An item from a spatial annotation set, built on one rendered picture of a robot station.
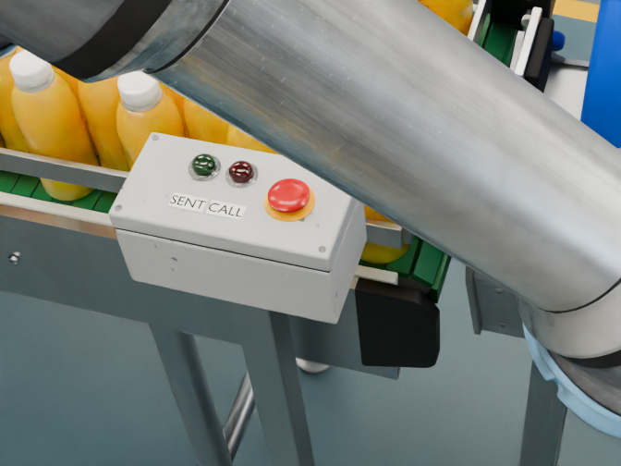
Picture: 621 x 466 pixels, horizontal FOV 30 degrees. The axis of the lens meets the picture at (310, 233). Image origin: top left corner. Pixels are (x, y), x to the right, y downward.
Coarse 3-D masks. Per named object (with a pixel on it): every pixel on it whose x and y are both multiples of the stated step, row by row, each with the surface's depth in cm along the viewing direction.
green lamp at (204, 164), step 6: (198, 156) 101; (204, 156) 101; (210, 156) 101; (192, 162) 101; (198, 162) 101; (204, 162) 101; (210, 162) 101; (192, 168) 101; (198, 168) 100; (204, 168) 100; (210, 168) 100; (198, 174) 101; (204, 174) 101
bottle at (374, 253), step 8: (368, 208) 111; (368, 216) 112; (376, 216) 112; (368, 248) 116; (376, 248) 116; (384, 248) 116; (392, 248) 116; (408, 248) 119; (360, 256) 118; (368, 256) 117; (376, 256) 117; (384, 256) 117; (392, 256) 117; (400, 256) 118
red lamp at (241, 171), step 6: (240, 162) 100; (246, 162) 100; (234, 168) 100; (240, 168) 100; (246, 168) 100; (252, 168) 100; (234, 174) 100; (240, 174) 99; (246, 174) 100; (252, 174) 100; (234, 180) 100; (240, 180) 100; (246, 180) 100
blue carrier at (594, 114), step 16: (608, 0) 96; (608, 16) 96; (608, 32) 97; (592, 48) 98; (608, 48) 97; (592, 64) 98; (608, 64) 97; (592, 80) 99; (608, 80) 98; (592, 96) 99; (608, 96) 99; (592, 112) 100; (608, 112) 100; (592, 128) 102; (608, 128) 101
